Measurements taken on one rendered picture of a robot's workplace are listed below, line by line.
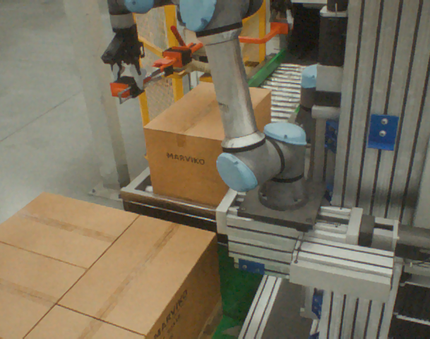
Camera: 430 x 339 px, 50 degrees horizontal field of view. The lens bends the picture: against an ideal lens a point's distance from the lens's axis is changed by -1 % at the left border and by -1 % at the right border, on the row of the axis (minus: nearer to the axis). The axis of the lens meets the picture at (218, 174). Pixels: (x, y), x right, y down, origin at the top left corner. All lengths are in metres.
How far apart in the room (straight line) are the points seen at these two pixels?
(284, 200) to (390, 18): 0.55
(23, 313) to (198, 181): 0.88
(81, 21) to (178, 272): 1.70
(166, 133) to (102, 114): 1.16
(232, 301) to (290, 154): 1.38
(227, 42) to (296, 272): 0.64
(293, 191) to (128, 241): 0.97
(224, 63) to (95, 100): 2.07
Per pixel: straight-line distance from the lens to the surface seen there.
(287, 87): 3.54
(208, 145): 1.96
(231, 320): 2.41
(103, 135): 3.22
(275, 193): 1.32
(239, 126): 1.16
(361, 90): 1.34
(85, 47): 3.02
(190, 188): 2.13
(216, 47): 1.13
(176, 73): 2.07
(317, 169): 1.54
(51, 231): 2.26
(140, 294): 1.83
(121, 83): 1.61
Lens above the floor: 1.83
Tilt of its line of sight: 32 degrees down
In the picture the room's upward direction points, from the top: 4 degrees counter-clockwise
